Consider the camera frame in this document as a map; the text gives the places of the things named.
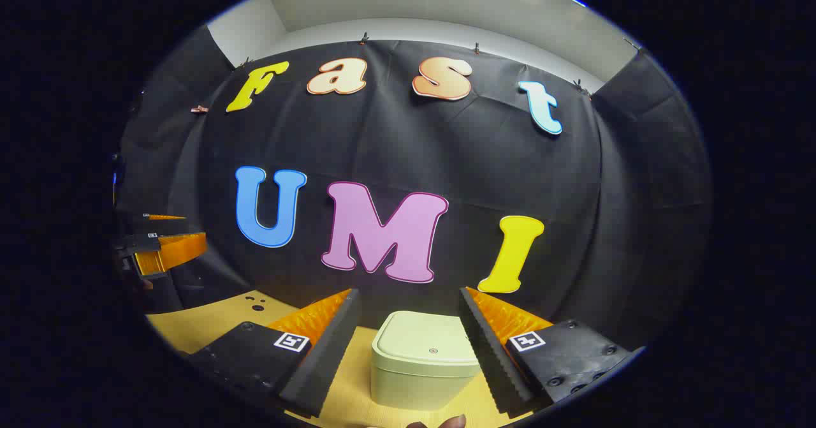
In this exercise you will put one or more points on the black backdrop cloth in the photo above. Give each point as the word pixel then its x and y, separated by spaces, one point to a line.
pixel 382 141

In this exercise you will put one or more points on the pale green desktop garbage bin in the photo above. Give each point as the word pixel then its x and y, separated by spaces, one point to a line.
pixel 421 377

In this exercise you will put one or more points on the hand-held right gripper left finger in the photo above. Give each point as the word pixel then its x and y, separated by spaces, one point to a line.
pixel 331 358

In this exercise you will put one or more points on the light wooden desktop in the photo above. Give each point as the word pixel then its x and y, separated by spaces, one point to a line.
pixel 204 326

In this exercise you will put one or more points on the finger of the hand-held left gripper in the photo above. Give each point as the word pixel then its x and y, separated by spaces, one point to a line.
pixel 159 225
pixel 178 249

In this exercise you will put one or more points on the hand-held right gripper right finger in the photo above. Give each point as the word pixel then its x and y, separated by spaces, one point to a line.
pixel 494 364

